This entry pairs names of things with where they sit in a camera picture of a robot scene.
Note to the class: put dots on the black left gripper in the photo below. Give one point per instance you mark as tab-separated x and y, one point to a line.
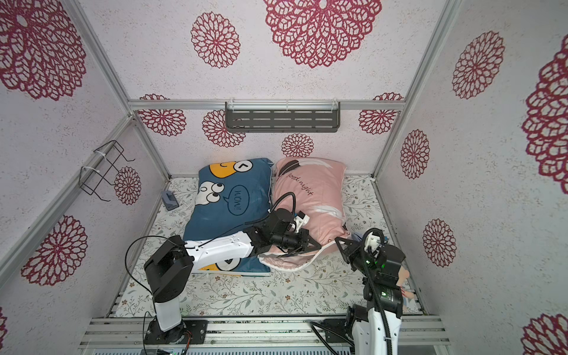
305	239

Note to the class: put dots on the blue cartoon pillowcase pillow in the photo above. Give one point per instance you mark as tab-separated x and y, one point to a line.
230	194

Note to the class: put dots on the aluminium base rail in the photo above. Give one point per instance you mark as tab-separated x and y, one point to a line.
211	332

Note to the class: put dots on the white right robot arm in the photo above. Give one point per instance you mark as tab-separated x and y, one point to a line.
375	328

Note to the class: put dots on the black wire wall rack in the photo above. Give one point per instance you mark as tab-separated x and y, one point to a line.
91	177

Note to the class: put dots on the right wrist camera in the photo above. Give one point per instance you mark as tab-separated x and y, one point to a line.
372	242

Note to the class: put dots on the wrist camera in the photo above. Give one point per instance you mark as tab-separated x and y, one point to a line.
372	242
300	220

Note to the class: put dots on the pink good night pillow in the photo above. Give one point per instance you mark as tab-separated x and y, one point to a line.
317	184

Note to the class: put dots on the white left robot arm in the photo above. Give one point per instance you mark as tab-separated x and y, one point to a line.
169	268

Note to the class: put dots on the grey blue hole punch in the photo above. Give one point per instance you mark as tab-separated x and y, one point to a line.
169	200

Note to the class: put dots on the grey wall shelf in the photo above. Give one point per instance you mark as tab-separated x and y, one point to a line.
282	118

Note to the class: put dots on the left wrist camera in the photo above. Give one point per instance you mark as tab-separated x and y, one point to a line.
300	220

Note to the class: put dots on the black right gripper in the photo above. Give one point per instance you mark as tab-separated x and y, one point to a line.
351	251

